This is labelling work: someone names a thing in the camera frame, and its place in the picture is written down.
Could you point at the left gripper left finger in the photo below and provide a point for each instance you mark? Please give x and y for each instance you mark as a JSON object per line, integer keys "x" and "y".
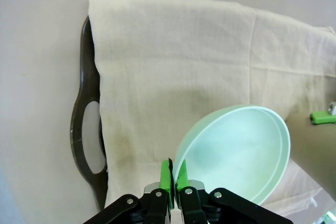
{"x": 157, "y": 203}

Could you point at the mint green bowl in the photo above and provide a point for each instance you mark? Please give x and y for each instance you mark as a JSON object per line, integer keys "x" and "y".
{"x": 236, "y": 155}

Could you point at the beige cloth mat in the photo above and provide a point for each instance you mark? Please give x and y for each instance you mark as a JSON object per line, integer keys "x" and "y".
{"x": 183, "y": 64}

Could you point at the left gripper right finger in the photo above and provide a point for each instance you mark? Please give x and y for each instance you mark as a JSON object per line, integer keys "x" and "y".
{"x": 194, "y": 203}

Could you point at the tall brown cup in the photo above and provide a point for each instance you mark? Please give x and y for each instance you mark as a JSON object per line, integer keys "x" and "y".
{"x": 315, "y": 150}

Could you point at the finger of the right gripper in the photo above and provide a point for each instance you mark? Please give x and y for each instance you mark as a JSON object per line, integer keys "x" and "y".
{"x": 331, "y": 216}
{"x": 323, "y": 117}

